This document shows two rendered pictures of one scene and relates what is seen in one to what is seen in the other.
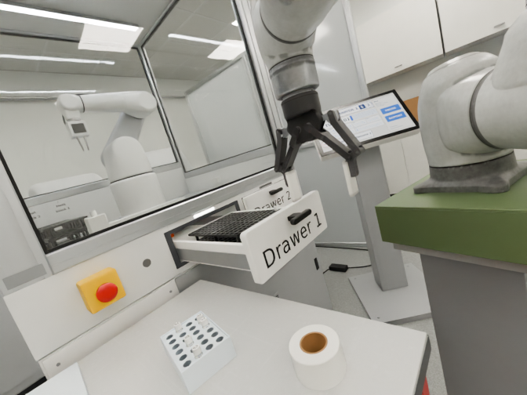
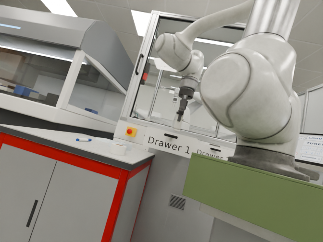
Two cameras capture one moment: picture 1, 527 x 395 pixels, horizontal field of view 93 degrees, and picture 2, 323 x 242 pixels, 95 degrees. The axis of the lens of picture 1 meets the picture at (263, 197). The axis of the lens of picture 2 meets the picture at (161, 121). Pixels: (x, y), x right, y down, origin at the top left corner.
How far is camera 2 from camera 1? 0.69 m
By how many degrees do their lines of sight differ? 56
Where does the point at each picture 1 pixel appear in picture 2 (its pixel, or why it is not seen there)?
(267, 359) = not seen: hidden behind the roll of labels
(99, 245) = (139, 122)
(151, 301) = (139, 147)
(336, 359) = (115, 146)
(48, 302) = (122, 127)
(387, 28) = not seen: outside the picture
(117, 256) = (140, 127)
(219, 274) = (164, 161)
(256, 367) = not seen: hidden behind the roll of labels
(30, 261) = (126, 116)
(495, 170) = (246, 153)
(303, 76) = (182, 82)
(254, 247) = (147, 132)
